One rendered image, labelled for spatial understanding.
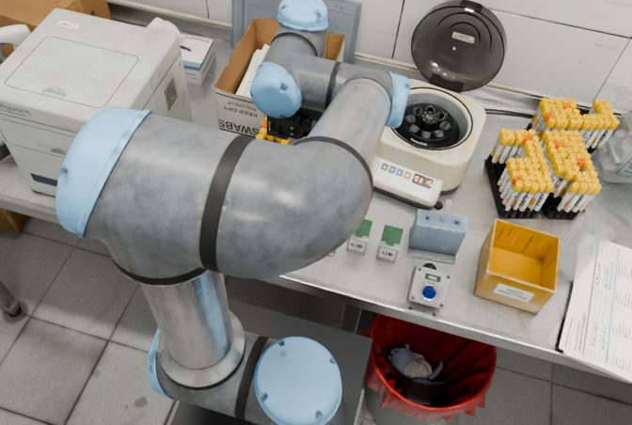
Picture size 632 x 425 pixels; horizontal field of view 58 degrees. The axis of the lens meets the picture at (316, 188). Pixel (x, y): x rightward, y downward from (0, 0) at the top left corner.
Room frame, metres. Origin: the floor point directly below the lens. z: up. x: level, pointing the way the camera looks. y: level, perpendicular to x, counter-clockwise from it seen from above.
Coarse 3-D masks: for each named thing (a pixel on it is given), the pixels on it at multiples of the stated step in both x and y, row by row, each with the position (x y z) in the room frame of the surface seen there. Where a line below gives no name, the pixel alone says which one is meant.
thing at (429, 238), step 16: (416, 224) 0.66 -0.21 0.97; (432, 224) 0.66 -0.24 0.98; (448, 224) 0.66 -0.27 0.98; (464, 224) 0.66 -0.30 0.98; (416, 240) 0.65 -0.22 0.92; (432, 240) 0.65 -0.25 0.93; (448, 240) 0.65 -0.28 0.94; (416, 256) 0.64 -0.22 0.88; (432, 256) 0.64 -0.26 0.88; (448, 256) 0.64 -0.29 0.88
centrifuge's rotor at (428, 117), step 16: (416, 112) 0.99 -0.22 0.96; (432, 112) 0.95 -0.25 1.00; (448, 112) 0.97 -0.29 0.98; (400, 128) 0.92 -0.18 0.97; (416, 128) 0.92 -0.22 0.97; (432, 128) 0.92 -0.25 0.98; (448, 128) 0.92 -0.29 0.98; (416, 144) 0.88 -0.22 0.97; (432, 144) 0.87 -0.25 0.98; (448, 144) 0.88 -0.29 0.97
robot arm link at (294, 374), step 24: (264, 360) 0.28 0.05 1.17; (288, 360) 0.28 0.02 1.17; (312, 360) 0.28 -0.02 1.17; (240, 384) 0.25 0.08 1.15; (264, 384) 0.25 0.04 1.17; (288, 384) 0.25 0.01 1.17; (312, 384) 0.25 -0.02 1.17; (336, 384) 0.26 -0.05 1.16; (240, 408) 0.23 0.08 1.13; (264, 408) 0.22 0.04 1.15; (288, 408) 0.22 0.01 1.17; (312, 408) 0.22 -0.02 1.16; (336, 408) 0.24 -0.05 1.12
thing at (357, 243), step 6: (366, 222) 0.67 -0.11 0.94; (360, 228) 0.65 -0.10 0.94; (366, 228) 0.66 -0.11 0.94; (354, 234) 0.65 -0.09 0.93; (360, 234) 0.64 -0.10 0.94; (366, 234) 0.64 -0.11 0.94; (348, 240) 0.64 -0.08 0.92; (354, 240) 0.64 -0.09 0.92; (360, 240) 0.63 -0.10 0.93; (366, 240) 0.64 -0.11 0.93; (348, 246) 0.64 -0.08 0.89; (354, 246) 0.64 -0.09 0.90; (360, 246) 0.63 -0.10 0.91; (366, 246) 0.63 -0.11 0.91; (354, 252) 0.64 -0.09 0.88; (360, 252) 0.63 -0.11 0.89
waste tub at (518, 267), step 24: (504, 240) 0.67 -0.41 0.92; (528, 240) 0.66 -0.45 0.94; (552, 240) 0.65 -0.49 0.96; (480, 264) 0.62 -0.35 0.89; (504, 264) 0.63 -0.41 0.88; (528, 264) 0.64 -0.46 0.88; (552, 264) 0.60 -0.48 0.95; (480, 288) 0.56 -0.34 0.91; (504, 288) 0.55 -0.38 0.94; (528, 288) 0.54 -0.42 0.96; (552, 288) 0.54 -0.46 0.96
